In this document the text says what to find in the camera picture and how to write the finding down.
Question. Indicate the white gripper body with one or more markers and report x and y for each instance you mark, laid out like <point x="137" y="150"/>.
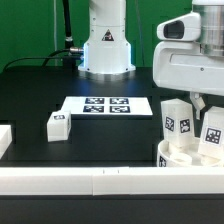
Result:
<point x="190" y="56"/>

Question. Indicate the round white stool seat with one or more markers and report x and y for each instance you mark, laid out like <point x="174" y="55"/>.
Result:
<point x="169" y="155"/>

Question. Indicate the white barrier wall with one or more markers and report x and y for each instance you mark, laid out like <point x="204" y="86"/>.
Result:
<point x="5" y="138"/>
<point x="111" y="181"/>

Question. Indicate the white left barrier wall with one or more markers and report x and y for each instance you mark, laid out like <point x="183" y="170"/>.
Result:
<point x="5" y="138"/>

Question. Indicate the black vertical cable post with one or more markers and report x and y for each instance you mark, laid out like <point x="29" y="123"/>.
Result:
<point x="68" y="61"/>

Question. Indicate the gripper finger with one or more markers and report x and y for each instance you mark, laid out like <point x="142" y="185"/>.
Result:
<point x="198" y="103"/>

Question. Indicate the white marker base plate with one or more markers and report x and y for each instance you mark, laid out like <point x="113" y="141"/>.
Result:
<point x="134" y="106"/>

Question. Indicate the white front barrier wall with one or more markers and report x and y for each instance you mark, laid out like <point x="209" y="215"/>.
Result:
<point x="111" y="181"/>

